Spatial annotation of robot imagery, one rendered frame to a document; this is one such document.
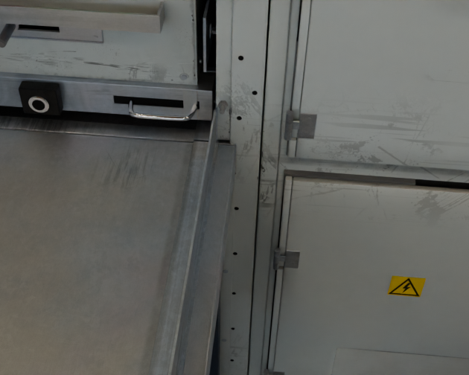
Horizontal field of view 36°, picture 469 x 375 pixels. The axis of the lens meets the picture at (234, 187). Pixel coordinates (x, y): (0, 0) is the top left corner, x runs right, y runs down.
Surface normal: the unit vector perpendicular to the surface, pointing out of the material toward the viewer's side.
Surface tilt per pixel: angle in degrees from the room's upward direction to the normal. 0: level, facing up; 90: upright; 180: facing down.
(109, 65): 90
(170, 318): 0
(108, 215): 0
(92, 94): 90
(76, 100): 90
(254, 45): 90
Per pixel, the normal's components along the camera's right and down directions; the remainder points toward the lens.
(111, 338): 0.02, -0.71
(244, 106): -0.09, 0.70
